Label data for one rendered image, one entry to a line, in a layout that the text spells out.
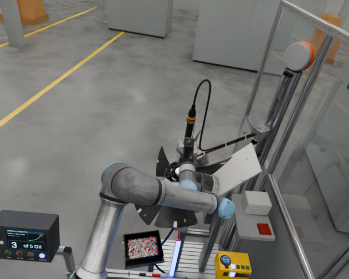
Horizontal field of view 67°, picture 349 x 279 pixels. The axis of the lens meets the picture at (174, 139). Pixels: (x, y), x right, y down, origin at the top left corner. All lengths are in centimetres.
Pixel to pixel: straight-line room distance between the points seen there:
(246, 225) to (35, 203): 215
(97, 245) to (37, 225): 40
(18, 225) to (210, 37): 602
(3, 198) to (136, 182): 255
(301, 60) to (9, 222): 164
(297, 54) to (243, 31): 510
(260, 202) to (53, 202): 210
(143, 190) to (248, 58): 622
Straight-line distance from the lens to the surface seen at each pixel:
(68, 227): 287
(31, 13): 926
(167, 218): 143
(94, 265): 105
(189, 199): 96
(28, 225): 136
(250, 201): 190
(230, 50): 682
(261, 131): 175
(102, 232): 101
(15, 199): 325
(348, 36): 158
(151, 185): 86
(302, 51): 165
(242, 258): 150
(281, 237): 194
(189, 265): 255
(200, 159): 183
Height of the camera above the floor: 230
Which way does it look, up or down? 36 degrees down
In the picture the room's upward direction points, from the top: 8 degrees clockwise
